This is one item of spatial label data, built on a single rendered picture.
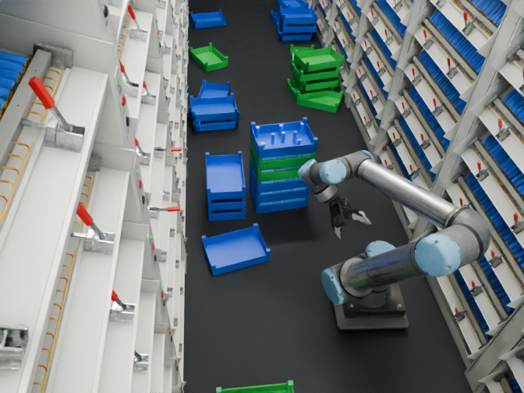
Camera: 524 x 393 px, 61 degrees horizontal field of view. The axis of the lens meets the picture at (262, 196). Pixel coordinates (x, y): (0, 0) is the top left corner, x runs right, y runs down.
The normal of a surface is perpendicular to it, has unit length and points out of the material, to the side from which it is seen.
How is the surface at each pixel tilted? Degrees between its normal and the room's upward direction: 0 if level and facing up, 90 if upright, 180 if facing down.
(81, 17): 90
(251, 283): 0
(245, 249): 0
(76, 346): 18
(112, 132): 90
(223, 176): 0
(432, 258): 82
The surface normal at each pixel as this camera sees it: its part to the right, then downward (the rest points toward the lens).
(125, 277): 0.35, -0.69
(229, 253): 0.04, -0.72
